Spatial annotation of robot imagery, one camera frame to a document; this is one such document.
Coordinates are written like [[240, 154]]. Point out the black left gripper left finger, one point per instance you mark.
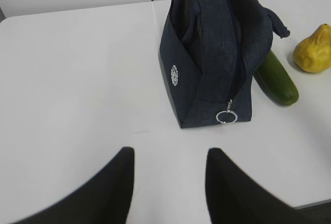
[[105, 198]]

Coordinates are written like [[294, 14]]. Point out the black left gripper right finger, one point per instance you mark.
[[233, 197]]

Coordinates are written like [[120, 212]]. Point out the green cucumber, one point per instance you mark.
[[275, 82]]

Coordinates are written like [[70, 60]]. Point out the yellow pear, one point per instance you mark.
[[312, 54]]

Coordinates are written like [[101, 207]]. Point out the dark blue lunch bag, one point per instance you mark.
[[210, 50]]

